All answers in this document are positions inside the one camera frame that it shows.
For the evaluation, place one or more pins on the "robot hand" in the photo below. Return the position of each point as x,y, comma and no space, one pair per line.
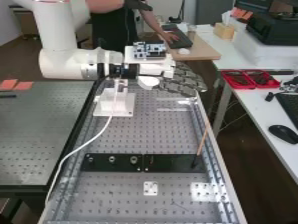
150,68

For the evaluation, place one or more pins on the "thin stick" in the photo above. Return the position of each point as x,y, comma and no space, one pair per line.
202,136

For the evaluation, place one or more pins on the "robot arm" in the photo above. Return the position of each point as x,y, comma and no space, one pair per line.
61,33

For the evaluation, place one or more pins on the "white mouse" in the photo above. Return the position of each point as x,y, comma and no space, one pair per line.
183,51

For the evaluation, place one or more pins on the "black keyboard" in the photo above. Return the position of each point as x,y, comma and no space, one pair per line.
179,38
290,108

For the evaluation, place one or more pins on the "wooden desk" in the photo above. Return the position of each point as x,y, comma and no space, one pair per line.
201,50

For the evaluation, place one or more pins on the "person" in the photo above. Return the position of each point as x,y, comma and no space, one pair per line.
110,26

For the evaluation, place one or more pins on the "red tray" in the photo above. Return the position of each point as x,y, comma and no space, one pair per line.
237,80
265,78

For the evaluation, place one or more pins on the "wooden block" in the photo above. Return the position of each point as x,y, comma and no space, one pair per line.
223,31

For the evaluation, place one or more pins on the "white desk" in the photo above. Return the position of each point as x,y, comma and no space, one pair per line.
266,113
257,56

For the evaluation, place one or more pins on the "black plate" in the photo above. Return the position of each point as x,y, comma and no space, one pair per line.
173,163

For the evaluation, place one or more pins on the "black machine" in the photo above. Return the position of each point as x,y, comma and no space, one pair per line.
274,26

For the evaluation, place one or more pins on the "clear box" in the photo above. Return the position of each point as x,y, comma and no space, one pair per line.
213,160

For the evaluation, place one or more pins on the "black mouse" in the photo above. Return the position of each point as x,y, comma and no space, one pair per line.
283,134

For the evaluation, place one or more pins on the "small white flat block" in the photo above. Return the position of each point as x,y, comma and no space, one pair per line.
150,188

